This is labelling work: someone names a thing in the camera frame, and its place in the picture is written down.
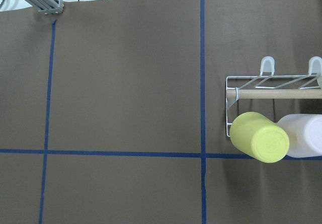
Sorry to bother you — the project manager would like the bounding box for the yellow plastic cup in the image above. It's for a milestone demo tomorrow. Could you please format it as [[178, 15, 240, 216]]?
[[229, 112, 289, 163]]

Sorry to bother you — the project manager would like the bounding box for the pink plastic cup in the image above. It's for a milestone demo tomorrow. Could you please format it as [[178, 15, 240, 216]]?
[[277, 114, 321, 158]]

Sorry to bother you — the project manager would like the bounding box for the white wire cup rack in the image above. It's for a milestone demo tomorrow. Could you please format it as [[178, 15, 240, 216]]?
[[225, 56, 321, 137]]

